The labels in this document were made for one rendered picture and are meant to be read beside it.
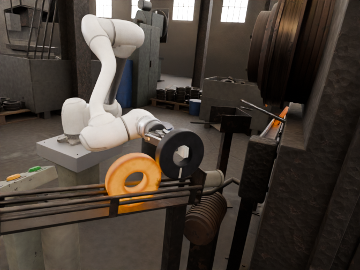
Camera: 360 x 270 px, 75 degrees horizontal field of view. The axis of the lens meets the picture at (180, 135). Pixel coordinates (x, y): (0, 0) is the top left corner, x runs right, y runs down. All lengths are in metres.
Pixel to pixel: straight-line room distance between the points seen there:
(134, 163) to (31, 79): 3.14
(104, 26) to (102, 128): 0.57
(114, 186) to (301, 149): 0.48
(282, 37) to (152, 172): 0.59
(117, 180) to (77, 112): 1.03
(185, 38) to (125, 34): 10.99
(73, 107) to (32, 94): 2.12
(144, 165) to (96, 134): 0.31
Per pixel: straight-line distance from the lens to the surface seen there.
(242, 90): 3.52
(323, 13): 0.94
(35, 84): 3.69
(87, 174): 1.78
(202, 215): 0.88
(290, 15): 0.90
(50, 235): 0.95
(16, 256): 1.13
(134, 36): 1.34
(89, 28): 1.27
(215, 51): 11.66
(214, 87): 3.59
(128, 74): 4.47
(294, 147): 0.64
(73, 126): 1.64
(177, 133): 0.66
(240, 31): 11.45
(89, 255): 1.49
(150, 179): 0.68
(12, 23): 5.87
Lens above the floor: 1.06
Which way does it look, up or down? 19 degrees down
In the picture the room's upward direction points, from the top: 6 degrees clockwise
